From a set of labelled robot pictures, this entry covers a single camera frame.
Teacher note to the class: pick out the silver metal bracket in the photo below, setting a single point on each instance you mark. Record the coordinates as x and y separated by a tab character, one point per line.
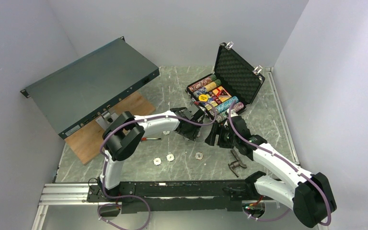
105	119

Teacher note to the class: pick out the blue poker chip right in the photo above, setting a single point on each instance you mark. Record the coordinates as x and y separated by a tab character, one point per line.
170	157

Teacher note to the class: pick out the yellow big blind button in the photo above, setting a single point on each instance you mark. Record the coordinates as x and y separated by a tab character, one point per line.
203	98

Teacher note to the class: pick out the blue poker chip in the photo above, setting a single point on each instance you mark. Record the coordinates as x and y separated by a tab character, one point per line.
170	157
157	161

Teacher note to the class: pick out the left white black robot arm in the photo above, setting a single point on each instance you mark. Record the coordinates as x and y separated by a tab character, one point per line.
123	136

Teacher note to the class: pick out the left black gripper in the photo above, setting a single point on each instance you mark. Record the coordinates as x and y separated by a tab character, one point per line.
191	135

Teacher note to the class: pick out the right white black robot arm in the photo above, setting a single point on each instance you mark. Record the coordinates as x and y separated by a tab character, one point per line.
308	195

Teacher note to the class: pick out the blue poker chip left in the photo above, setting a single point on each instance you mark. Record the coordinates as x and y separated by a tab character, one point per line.
157	161

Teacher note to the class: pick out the red poker chip lower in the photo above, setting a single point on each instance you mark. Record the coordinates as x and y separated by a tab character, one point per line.
199	156

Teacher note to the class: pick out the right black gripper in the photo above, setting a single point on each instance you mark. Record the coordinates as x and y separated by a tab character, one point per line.
219	129

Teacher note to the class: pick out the red card deck in case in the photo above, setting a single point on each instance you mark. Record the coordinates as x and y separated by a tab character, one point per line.
219	95

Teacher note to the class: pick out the yellow blue card deck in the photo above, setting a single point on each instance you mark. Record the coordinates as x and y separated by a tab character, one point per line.
209	104

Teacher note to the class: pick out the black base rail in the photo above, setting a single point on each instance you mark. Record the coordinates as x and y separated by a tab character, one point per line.
229	195

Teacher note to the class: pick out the blue red screwdriver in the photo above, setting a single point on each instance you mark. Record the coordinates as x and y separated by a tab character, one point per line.
146	139

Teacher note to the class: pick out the black poker chip case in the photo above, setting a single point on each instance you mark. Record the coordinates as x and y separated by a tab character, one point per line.
235	74

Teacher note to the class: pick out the dark grey rack server chassis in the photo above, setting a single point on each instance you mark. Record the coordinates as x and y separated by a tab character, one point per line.
76	94

